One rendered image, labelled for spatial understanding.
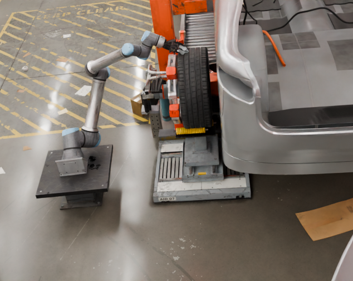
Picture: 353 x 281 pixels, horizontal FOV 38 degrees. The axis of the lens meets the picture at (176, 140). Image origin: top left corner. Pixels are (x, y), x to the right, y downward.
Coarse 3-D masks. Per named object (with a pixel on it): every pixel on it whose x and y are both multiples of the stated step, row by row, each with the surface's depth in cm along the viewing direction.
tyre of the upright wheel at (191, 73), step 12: (192, 48) 413; (204, 48) 409; (180, 60) 398; (192, 60) 397; (204, 60) 395; (180, 72) 393; (192, 72) 392; (204, 72) 391; (180, 84) 392; (192, 84) 391; (204, 84) 390; (180, 96) 394; (192, 96) 393; (204, 96) 392; (180, 108) 398; (192, 108) 397; (204, 108) 396; (192, 120) 406; (204, 120) 407
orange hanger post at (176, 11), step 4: (172, 0) 618; (176, 0) 618; (180, 0) 618; (184, 0) 620; (172, 4) 622; (176, 4) 621; (180, 4) 621; (184, 4) 622; (172, 8) 626; (176, 8) 624; (180, 8) 624; (184, 8) 625; (176, 12) 627; (180, 12) 627; (184, 12) 627
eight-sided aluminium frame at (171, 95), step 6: (168, 60) 410; (174, 60) 409; (168, 66) 402; (168, 84) 399; (174, 84) 398; (168, 90) 398; (174, 90) 398; (168, 96) 399; (174, 96) 398; (180, 114) 436; (174, 120) 417; (180, 120) 423
